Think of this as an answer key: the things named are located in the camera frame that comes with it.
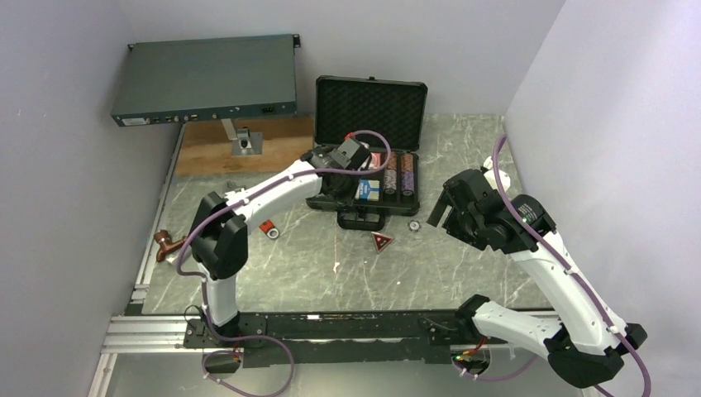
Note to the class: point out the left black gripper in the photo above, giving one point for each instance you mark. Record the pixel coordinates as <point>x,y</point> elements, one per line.
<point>348,198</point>

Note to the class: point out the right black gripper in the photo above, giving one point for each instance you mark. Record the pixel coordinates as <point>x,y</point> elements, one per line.
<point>450,223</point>

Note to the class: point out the blue Texas Hold'em card deck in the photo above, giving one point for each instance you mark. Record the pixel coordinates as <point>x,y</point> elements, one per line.
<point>368,190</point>

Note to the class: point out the purple poker chip stack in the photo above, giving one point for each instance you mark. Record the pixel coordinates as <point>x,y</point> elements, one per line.
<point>408,186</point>

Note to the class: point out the red triangular all-in button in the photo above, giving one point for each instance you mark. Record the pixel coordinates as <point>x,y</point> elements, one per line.
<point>380,241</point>

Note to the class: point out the black poker set case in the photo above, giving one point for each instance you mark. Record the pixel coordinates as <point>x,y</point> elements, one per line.
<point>395,110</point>

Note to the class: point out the dark poker chip stack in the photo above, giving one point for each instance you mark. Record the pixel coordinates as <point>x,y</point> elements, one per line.
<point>390,181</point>

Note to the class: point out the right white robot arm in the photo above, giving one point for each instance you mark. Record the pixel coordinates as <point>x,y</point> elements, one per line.
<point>586,344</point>

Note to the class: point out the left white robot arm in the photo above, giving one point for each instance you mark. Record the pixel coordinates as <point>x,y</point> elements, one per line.
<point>218,239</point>

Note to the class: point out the red card deck in case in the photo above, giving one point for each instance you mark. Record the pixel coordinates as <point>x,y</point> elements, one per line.
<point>375,160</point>

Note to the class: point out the brown chip stack right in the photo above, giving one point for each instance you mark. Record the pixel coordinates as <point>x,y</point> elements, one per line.
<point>407,162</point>

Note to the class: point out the brown chip stack in case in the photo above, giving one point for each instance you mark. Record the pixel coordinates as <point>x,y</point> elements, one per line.
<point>392,161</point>

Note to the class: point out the wooden board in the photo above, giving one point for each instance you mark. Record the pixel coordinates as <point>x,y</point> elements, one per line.
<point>207,150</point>

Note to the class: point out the copper pipe fitting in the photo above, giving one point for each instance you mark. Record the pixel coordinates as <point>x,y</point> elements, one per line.
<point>165,244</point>

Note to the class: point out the red-handled adjustable wrench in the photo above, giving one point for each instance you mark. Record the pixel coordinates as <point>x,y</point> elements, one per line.
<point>269,229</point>

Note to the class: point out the grey metal stand bracket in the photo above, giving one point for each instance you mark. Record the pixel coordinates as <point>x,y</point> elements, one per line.
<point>244,142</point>

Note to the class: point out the grey rack-mount network switch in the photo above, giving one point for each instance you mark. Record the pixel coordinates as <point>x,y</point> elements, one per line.
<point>207,79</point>

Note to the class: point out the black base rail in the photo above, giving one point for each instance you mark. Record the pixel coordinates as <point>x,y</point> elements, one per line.
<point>263,339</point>

